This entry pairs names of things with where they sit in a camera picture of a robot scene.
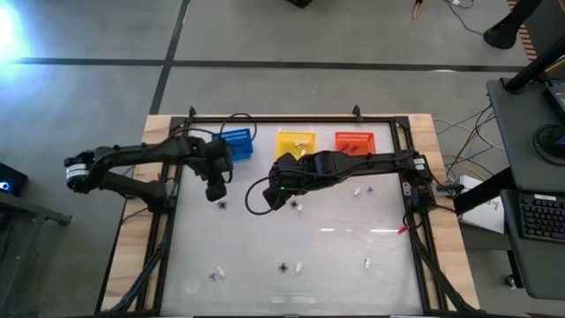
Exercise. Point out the black plastic spider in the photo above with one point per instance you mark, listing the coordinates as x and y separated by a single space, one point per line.
283 267
294 203
221 205

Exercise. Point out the yellow plastic basket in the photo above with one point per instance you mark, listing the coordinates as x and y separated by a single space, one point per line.
287 141

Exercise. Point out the dark grey desk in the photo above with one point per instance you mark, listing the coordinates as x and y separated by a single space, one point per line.
516 132

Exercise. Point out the white plastic skeleton figure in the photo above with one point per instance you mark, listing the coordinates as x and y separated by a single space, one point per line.
366 263
304 153
299 266
356 191
220 271
300 144
299 207

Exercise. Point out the blue plastic basket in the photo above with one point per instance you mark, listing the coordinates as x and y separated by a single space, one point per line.
240 148

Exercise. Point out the black device with blue light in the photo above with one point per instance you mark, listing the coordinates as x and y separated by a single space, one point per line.
11 179

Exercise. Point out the orange plastic basket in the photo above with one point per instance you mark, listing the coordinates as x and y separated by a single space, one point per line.
366 141

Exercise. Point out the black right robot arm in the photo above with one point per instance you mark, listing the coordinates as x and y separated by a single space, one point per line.
375 160

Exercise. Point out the silver metal bracket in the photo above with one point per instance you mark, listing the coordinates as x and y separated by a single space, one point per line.
407 187

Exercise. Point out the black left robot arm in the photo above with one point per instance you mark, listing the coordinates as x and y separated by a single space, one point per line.
132 152

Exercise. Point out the black chair base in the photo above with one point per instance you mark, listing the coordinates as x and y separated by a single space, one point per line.
503 33

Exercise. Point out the black pole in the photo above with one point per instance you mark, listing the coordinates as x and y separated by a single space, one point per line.
534 66

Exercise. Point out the black monitor base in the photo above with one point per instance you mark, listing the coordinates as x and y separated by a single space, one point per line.
549 141

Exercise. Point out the black clamp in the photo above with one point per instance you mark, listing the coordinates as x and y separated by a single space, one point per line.
192 111
356 111

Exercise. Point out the white box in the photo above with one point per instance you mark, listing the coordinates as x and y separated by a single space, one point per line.
468 181

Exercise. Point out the black keyboard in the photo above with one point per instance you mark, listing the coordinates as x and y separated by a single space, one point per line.
543 218

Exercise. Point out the grey side desk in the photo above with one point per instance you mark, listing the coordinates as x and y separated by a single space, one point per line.
35 209

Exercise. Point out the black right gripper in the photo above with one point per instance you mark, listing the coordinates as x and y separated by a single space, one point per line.
287 176

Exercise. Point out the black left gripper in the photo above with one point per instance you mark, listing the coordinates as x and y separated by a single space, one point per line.
216 192

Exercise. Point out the caster wheel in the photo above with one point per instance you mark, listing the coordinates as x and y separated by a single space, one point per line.
510 281

